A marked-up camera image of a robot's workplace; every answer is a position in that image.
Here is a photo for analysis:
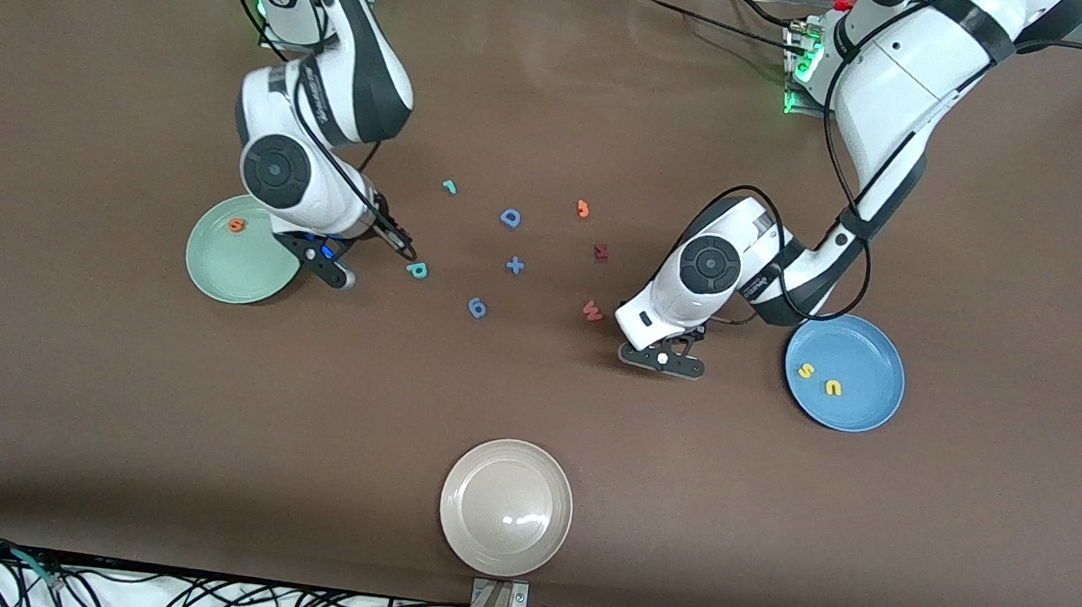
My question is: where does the pale green plate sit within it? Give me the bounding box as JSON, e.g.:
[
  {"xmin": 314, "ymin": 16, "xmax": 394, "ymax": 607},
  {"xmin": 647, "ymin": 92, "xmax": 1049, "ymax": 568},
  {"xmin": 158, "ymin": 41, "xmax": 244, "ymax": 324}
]
[{"xmin": 181, "ymin": 188, "xmax": 312, "ymax": 311}]

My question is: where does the blue plate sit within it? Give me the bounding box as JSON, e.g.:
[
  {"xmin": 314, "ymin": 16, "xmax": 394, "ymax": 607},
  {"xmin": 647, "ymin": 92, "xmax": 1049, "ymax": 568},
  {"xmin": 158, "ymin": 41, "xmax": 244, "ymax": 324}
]
[{"xmin": 778, "ymin": 308, "xmax": 913, "ymax": 439}]

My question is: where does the black table cable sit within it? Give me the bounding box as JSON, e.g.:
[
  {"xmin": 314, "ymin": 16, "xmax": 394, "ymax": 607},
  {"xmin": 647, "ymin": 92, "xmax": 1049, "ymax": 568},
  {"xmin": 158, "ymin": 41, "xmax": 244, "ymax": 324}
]
[
  {"xmin": 625, "ymin": 0, "xmax": 806, "ymax": 54},
  {"xmin": 722, "ymin": 0, "xmax": 807, "ymax": 30}
]

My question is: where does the teal floor cable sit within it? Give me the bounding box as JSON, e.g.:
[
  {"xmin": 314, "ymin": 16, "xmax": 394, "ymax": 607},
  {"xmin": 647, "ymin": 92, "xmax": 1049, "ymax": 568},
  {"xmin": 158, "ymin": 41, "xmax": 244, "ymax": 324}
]
[{"xmin": 6, "ymin": 547, "xmax": 70, "ymax": 593}]

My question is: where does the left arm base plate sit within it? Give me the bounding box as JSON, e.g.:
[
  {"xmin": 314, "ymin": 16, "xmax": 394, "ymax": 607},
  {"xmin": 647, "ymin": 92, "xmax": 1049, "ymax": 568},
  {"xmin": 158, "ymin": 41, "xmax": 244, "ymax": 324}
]
[{"xmin": 777, "ymin": 23, "xmax": 832, "ymax": 119}]

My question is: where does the beige plate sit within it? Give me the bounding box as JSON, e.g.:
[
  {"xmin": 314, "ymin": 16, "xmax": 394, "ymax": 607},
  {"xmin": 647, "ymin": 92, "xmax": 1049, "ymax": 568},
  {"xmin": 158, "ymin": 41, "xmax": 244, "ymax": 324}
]
[{"xmin": 433, "ymin": 432, "xmax": 580, "ymax": 585}]

